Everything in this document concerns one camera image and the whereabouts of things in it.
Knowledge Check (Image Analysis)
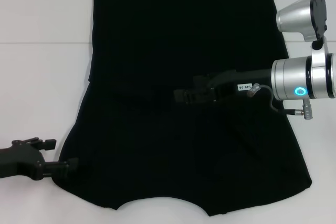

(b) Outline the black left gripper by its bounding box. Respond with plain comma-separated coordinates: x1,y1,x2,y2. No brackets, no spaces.
0,136,79,182

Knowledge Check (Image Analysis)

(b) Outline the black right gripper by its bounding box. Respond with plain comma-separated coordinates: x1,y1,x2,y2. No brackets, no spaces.
173,68,273,105

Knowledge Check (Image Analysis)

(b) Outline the black shirt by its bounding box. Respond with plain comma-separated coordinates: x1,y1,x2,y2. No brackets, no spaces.
51,0,313,217

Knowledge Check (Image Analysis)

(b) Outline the right arm cable with connectors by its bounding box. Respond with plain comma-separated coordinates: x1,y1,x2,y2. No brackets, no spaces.
248,83,312,120

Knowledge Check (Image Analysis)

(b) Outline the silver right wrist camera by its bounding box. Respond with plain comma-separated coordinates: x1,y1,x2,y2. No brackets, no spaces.
276,0,328,42

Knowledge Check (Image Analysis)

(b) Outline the silver right camera bracket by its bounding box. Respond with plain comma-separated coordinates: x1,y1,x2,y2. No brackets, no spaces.
310,36,330,69

